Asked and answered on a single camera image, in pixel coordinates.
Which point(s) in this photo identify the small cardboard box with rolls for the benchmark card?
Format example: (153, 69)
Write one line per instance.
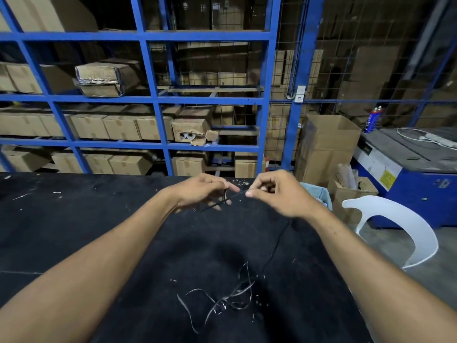
(351, 198)

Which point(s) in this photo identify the person's left forearm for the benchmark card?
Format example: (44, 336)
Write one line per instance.
(96, 271)

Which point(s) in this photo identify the person's right hand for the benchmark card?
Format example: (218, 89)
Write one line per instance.
(285, 194)

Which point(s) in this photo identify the blue metal shelf rack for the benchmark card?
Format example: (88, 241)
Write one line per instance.
(157, 99)

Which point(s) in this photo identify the large open cardboard box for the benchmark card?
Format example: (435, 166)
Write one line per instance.
(326, 149)

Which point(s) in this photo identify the torn cardboard box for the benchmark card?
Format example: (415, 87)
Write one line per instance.
(191, 130)

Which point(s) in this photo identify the white plastic chair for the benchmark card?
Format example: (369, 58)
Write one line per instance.
(403, 225)

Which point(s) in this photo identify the stacks of flat cardboard boxes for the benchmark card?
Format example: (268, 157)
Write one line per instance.
(371, 78)

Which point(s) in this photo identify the person's right forearm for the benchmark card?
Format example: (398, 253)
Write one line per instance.
(375, 282)

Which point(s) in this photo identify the person's left thumb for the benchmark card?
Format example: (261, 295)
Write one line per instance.
(228, 186)

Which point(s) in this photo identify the blue spray can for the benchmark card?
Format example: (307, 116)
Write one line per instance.
(372, 119)

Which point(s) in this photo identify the plastic-wrapped cardboard box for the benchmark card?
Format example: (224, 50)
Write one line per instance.
(107, 78)

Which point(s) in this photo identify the light blue plastic bin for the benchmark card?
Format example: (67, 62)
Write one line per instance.
(319, 194)

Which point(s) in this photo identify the row of brown cardboard boxes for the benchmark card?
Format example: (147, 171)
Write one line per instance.
(89, 126)

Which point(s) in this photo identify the white wall socket box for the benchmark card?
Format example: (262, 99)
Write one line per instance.
(300, 93)

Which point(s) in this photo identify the white power strip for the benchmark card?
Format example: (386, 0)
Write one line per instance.
(441, 139)

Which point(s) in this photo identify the person's right thumb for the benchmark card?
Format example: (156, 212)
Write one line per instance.
(257, 193)

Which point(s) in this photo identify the person's left hand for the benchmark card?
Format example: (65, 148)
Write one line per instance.
(200, 191)

